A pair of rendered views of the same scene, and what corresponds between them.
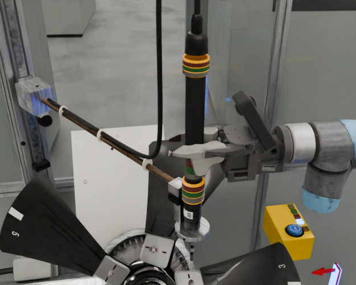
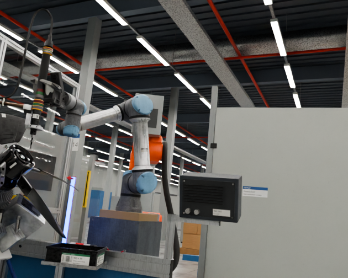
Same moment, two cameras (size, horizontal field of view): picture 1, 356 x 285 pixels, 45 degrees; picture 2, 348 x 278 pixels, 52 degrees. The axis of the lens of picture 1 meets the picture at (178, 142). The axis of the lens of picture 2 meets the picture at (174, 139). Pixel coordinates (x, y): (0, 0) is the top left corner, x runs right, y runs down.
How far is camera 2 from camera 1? 145 cm
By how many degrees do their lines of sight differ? 73
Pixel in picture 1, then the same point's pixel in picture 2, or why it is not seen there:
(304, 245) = not seen: hidden behind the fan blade
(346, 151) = (82, 106)
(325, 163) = (76, 110)
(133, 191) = not seen: outside the picture
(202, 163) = (48, 88)
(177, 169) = (1, 121)
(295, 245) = not seen: hidden behind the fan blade
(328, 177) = (77, 116)
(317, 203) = (74, 129)
